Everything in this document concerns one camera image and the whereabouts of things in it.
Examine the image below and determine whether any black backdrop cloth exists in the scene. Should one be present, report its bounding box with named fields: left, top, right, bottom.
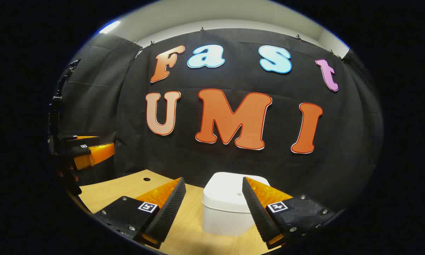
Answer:
left=51, top=28, right=385, bottom=213

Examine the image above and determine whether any wooden desktop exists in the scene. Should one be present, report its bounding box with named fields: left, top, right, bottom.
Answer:
left=78, top=169, right=284, bottom=255

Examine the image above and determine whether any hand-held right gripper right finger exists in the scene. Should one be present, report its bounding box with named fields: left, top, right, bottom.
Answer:
left=242, top=176, right=337, bottom=250

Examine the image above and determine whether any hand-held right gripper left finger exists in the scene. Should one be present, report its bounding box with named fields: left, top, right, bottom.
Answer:
left=93, top=177, right=187, bottom=249

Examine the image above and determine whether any ceiling light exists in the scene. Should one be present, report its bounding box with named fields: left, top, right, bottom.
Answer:
left=99, top=20, right=121, bottom=34

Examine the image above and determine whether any white desktop garbage bin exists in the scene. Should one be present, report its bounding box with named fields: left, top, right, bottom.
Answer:
left=202, top=172, right=271, bottom=237

